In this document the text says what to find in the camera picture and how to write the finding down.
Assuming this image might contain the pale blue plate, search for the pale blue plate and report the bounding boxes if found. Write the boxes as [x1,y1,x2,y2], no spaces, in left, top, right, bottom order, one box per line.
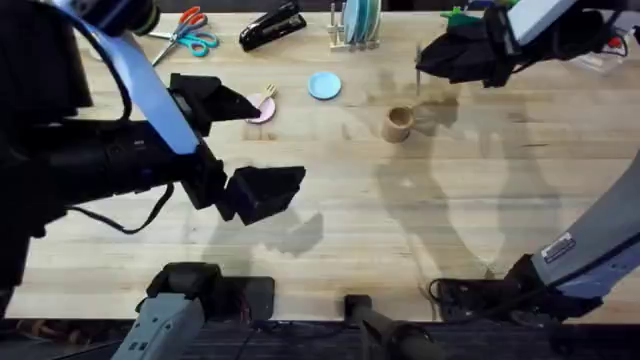
[343,0,361,45]

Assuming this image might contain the small round blue plate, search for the small round blue plate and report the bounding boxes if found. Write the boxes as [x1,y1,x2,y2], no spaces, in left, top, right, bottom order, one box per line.
[307,71,343,101]

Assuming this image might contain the black stapler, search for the black stapler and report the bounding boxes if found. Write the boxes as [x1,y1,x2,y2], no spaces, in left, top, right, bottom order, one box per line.
[238,0,308,53]

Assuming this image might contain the black rail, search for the black rail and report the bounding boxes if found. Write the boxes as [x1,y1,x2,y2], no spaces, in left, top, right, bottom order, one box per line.
[0,318,640,360]

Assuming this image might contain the clear plastic box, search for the clear plastic box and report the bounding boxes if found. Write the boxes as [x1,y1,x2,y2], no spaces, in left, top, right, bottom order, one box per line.
[562,47,632,77]

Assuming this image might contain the pale green plate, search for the pale green plate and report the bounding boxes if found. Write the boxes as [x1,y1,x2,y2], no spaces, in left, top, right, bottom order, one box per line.
[371,0,383,42]

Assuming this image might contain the small pink plate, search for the small pink plate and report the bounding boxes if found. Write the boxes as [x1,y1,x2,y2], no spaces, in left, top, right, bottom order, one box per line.
[244,93,277,125]

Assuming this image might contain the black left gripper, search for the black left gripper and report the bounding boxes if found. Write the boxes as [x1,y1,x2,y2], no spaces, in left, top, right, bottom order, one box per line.
[94,73,307,227]

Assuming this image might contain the teal plate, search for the teal plate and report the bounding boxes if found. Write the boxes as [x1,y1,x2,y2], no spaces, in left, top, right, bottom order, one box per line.
[358,0,374,44]

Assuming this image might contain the wooden peg rack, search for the wooden peg rack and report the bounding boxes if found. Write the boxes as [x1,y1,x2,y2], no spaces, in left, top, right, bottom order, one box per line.
[328,2,382,52]

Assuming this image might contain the teal-handled scissors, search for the teal-handled scissors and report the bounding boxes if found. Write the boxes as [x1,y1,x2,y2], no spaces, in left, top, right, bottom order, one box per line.
[147,30,221,58]

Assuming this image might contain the green toy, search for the green toy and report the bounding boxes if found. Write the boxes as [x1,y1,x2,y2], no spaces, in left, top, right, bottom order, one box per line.
[439,5,484,29]

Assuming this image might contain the black cable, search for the black cable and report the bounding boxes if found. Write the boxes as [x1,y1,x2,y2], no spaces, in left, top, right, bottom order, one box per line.
[67,182,176,236]
[427,277,506,321]

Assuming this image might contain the wooden fork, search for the wooden fork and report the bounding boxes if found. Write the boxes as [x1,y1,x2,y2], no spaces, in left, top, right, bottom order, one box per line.
[258,83,279,105]

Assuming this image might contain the wooden cup container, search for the wooden cup container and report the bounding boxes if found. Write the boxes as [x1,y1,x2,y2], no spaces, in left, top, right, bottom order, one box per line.
[381,105,416,145]

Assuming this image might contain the orange-handled scissors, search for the orange-handled scissors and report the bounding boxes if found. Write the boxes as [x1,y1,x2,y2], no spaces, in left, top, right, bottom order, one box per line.
[151,5,209,67]

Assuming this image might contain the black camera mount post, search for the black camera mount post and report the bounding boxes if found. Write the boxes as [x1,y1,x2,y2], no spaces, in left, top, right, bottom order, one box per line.
[343,294,446,360]

